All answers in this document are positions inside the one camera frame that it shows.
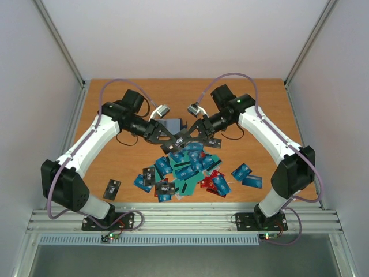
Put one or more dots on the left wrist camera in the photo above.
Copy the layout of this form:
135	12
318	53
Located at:
160	112

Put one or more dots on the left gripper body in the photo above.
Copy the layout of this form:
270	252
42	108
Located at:
152	127

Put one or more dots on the aluminium rail frame front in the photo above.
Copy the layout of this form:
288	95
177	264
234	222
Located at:
195	218

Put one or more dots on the dark blue card holder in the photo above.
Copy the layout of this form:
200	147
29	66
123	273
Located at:
181	123

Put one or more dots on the blue card right upper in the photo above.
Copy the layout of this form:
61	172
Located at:
241	172

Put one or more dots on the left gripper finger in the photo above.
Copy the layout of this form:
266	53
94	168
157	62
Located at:
164	140
171	126

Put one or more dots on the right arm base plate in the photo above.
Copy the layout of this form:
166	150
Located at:
246	221

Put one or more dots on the white card with red print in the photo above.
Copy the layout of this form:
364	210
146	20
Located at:
179	197

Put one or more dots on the blue card right lower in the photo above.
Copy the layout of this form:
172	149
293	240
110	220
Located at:
252	181

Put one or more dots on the black vip card on red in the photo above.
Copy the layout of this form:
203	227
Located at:
165	188

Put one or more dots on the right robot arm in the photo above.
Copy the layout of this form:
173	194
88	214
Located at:
295	164

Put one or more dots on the grey slotted cable duct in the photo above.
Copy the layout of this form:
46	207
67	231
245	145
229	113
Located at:
151	240

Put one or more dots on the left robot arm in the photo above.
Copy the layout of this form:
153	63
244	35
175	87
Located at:
63	179

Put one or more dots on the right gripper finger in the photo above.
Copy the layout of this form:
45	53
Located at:
187	138
194	131

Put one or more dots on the controller board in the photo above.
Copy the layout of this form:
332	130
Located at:
268	236
109	237

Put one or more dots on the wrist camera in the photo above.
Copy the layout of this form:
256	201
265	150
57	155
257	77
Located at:
160	112
196	110

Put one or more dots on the black vip card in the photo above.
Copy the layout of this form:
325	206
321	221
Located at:
213	143
165	188
149	176
111	189
175	145

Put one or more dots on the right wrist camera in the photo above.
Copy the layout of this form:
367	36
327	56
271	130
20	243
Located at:
196	110

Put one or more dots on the blue card of pile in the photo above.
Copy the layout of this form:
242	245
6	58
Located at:
164	197
194	147

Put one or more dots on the right controller board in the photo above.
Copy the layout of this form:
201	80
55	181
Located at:
268	236

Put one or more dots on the red card bottom right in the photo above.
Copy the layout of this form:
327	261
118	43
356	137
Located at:
208	184

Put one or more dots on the blue card bottom of pile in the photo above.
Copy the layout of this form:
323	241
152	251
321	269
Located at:
164	197

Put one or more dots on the teal card with stripe bottom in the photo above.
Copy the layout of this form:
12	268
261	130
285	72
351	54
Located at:
186	188

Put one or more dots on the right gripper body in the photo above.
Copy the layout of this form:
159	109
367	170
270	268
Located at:
205	127

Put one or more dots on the left controller board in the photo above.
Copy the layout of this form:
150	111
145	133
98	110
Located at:
109	237

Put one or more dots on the blue card top of pile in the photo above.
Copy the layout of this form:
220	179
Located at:
194	147

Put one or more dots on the plain black card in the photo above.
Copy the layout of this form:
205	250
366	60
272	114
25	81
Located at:
166	149

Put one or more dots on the large teal card centre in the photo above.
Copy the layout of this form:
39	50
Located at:
186	166

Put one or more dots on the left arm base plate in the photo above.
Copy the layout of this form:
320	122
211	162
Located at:
112	221

